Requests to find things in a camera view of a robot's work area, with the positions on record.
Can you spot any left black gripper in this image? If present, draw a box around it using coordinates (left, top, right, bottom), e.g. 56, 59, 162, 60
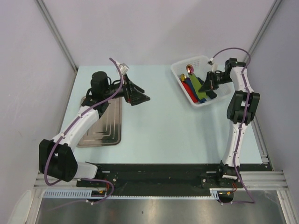
103, 74, 150, 106

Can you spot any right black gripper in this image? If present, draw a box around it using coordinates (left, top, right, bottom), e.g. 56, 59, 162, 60
199, 71, 232, 93

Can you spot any green paper napkin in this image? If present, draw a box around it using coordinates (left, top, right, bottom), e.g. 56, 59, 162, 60
189, 73, 207, 100

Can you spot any iridescent spoon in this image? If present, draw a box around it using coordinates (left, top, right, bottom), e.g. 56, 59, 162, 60
186, 64, 194, 74

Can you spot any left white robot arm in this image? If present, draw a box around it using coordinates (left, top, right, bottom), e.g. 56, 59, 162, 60
39, 71, 150, 187

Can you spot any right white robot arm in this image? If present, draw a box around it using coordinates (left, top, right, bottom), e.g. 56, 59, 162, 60
199, 58, 260, 187

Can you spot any black utensil sleeve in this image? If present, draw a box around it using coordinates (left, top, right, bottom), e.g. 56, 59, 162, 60
197, 77, 217, 99

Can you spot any white plastic basket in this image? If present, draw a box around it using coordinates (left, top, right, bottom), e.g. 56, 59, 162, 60
170, 55, 234, 108

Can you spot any blue utensil sleeve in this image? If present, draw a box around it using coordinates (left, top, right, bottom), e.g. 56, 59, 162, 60
185, 78, 206, 103

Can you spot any red utensil sleeve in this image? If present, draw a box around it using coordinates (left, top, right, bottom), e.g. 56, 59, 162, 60
182, 82, 199, 103

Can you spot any gold spoon in basket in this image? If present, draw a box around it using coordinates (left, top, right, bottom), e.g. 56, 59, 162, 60
180, 74, 187, 82

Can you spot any metal tray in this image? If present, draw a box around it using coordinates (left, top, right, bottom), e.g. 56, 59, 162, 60
77, 98, 122, 148

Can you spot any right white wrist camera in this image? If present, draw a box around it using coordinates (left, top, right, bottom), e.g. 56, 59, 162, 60
207, 58, 218, 73

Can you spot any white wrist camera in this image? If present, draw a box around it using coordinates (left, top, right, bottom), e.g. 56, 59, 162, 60
116, 62, 129, 75
207, 58, 218, 73

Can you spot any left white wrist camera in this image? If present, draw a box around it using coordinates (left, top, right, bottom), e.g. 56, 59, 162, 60
116, 62, 129, 75

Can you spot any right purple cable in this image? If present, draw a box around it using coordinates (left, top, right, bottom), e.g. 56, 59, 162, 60
207, 47, 256, 204

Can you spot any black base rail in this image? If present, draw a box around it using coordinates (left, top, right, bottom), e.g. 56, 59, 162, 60
48, 163, 273, 198

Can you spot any aluminium frame post right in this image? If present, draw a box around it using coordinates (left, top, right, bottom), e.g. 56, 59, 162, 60
244, 0, 284, 65

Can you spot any aluminium frame post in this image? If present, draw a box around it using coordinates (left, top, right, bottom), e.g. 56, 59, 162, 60
35, 0, 78, 72
244, 0, 284, 65

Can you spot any aluminium front rail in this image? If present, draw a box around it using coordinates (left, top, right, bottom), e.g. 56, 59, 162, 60
33, 171, 289, 190

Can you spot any white cable duct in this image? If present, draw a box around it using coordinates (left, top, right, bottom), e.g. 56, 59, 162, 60
43, 188, 221, 200

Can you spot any aluminium frame post left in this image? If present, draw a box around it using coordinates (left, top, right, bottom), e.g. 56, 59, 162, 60
35, 0, 78, 72

